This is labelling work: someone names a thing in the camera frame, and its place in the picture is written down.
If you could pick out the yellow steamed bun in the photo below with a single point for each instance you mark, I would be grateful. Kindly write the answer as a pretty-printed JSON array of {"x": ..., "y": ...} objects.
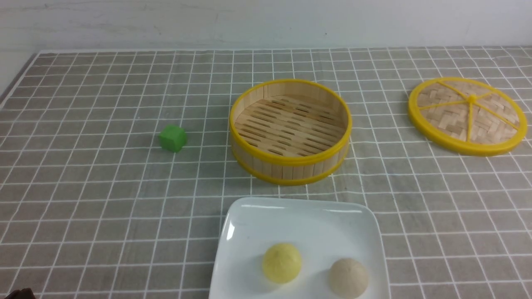
[{"x": 282, "y": 263}]

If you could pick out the beige steamed bun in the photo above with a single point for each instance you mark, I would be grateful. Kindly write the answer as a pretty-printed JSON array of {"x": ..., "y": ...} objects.
[{"x": 348, "y": 278}]

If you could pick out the white square plate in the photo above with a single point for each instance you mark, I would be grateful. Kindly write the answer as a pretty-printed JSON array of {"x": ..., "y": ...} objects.
[{"x": 322, "y": 231}]

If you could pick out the bamboo steamer basket yellow rims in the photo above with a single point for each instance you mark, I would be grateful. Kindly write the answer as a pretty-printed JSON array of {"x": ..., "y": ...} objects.
[{"x": 290, "y": 131}]

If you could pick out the green cube block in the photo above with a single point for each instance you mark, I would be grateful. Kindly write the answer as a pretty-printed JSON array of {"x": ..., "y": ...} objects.
[{"x": 173, "y": 138}]

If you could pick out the grey checkered tablecloth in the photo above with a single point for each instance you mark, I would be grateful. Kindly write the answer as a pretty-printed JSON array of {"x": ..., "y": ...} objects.
[{"x": 92, "y": 207}]

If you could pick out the woven bamboo steamer lid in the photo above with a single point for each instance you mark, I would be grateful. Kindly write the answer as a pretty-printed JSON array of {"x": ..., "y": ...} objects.
[{"x": 467, "y": 116}]

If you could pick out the dark object at corner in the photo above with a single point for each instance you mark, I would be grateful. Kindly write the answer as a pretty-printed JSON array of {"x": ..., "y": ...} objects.
[{"x": 25, "y": 293}]

